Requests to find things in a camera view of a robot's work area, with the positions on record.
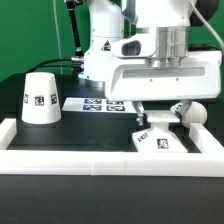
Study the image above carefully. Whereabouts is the white lamp shade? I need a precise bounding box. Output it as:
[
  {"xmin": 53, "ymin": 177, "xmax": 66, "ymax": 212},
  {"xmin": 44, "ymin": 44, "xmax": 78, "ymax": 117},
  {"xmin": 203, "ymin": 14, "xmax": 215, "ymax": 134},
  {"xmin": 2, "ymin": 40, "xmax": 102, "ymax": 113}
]
[{"xmin": 22, "ymin": 72, "xmax": 61, "ymax": 124}]

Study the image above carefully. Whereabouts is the white lamp base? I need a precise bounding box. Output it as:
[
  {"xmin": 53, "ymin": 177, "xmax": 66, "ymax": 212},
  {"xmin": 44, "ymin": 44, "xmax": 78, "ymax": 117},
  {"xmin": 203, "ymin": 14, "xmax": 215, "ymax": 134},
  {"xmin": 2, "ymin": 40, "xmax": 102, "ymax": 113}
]
[{"xmin": 132, "ymin": 110, "xmax": 187, "ymax": 153}]

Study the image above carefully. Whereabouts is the black camera stand pole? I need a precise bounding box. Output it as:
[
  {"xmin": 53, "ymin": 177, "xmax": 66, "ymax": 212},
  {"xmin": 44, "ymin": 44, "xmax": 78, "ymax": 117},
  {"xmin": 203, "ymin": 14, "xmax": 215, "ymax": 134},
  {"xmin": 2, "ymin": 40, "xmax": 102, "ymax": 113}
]
[{"xmin": 64, "ymin": 0, "xmax": 84, "ymax": 57}]

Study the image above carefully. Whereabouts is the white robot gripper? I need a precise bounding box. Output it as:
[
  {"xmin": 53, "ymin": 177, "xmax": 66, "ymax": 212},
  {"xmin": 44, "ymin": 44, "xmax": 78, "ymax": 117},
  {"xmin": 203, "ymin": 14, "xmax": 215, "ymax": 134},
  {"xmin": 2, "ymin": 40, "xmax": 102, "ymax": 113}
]
[{"xmin": 104, "ymin": 38, "xmax": 223, "ymax": 127}]

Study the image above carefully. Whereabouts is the black cable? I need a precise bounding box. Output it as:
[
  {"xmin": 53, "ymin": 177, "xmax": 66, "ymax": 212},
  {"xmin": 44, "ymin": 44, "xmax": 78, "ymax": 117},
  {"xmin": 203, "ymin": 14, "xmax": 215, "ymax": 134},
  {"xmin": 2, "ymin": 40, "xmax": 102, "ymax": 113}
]
[{"xmin": 29, "ymin": 58, "xmax": 84, "ymax": 73}]

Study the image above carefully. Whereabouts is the white lamp bulb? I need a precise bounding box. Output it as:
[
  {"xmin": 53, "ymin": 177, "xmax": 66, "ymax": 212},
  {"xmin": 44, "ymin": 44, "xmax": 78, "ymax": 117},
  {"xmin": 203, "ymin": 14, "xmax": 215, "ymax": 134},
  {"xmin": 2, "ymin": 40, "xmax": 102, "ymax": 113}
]
[{"xmin": 171, "ymin": 101, "xmax": 207, "ymax": 128}]

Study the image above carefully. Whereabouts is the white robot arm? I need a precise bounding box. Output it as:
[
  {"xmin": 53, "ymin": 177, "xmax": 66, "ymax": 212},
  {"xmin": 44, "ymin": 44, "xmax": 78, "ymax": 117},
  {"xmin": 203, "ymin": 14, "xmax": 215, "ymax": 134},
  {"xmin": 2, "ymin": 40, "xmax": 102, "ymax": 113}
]
[{"xmin": 79, "ymin": 0, "xmax": 222, "ymax": 124}]

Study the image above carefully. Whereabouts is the white U-shaped fence frame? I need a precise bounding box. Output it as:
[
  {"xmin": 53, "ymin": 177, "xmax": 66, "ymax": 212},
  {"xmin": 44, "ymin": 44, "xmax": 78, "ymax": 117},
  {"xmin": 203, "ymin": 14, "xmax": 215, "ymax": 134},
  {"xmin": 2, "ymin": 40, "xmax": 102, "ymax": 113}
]
[{"xmin": 0, "ymin": 118, "xmax": 224, "ymax": 177}]

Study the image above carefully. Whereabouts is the white marker tag sheet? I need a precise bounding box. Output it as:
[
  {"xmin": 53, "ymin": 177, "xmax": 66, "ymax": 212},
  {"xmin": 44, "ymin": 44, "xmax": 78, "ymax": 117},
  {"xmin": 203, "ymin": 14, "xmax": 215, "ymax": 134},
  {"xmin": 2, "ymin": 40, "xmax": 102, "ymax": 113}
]
[{"xmin": 62, "ymin": 97, "xmax": 135, "ymax": 113}]

